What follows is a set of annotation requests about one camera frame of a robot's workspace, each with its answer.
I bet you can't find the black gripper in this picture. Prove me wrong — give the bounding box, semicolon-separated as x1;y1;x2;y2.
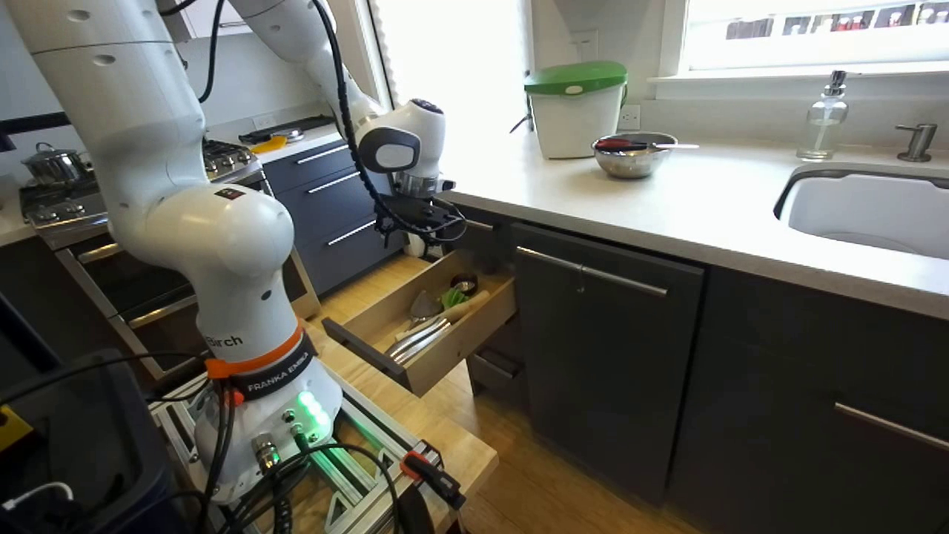
398;184;468;264

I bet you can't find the tall silver metal cup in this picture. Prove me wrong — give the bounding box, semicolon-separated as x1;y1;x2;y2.
386;310;457;365

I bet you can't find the dark small drawer front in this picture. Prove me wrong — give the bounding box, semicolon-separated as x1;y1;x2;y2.
433;199;519;271

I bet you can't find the blue drawer cabinet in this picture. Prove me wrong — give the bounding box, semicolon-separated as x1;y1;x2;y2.
257;126;410;298

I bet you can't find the wooden drawer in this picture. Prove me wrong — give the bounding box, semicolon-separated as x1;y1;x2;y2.
321;245;521;399

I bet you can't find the dark low drawer front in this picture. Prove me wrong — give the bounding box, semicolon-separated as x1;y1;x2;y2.
463;310;534;414

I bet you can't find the metal mesh strainer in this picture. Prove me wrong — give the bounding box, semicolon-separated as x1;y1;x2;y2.
405;288;444;319

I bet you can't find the white bin with green lid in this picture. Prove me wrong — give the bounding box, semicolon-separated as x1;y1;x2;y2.
521;58;631;163

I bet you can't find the metal bowl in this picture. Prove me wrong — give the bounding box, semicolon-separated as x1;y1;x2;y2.
589;126;681;184

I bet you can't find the red and black clamp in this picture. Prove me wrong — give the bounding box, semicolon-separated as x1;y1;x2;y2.
398;441;468;512

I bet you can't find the black stove with oven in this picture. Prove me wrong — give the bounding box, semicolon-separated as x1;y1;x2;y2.
14;132;321;390

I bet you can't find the metal pot with lid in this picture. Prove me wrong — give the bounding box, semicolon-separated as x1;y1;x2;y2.
20;139;82;191

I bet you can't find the black bin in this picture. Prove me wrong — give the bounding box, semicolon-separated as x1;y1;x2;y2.
0;294;189;534

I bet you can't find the clear soap dispenser bottle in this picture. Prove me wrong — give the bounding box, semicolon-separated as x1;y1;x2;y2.
795;65;853;165

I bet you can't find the dark wide cabinet door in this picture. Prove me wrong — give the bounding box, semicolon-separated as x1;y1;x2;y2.
666;264;949;534

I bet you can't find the window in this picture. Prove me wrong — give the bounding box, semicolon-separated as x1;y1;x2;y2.
675;0;949;79

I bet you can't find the white sink basin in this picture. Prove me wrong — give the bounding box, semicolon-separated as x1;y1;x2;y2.
770;159;949;264

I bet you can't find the metal faucet fixture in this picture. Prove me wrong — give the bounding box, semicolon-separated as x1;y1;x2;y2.
893;119;941;165

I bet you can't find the short silver drawer handle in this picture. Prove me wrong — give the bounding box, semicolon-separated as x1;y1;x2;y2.
442;211;499;236

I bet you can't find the silver cabinet drawer handle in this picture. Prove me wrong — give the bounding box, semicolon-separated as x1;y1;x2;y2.
306;165;365;199
322;212;383;251
294;139;353;169

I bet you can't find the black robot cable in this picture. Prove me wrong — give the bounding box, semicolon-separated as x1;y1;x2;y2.
309;0;471;248

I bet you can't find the long silver door handle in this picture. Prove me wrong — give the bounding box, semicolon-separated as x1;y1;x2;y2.
514;243;674;298

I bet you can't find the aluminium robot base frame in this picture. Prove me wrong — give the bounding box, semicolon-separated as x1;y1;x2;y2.
146;372;468;534

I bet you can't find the silver wide door handle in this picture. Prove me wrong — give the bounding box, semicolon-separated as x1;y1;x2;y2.
831;398;949;455

